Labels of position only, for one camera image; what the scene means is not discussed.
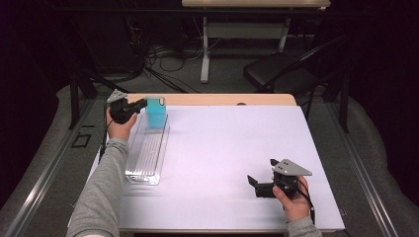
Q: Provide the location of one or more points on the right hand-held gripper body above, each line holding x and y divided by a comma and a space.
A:
286, 171

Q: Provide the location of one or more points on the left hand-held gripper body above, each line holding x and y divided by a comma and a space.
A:
120, 110

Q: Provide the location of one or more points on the clear plastic bin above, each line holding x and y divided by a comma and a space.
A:
148, 154

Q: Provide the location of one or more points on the person's left hand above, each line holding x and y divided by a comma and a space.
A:
119, 130

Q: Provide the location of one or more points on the person's right hand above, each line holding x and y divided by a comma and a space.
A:
294, 205

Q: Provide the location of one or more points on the black metal stand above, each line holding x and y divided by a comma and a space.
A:
74, 98

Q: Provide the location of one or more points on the white table cover sheet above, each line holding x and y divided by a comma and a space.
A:
214, 148

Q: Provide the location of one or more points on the wooden table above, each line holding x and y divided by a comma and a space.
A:
204, 98

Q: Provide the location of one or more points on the desk with white legs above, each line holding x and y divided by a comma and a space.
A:
205, 59

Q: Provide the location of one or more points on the black folding chair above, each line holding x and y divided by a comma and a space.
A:
276, 72

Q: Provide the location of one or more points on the aluminium floor rail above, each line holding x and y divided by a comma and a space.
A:
49, 168
359, 168

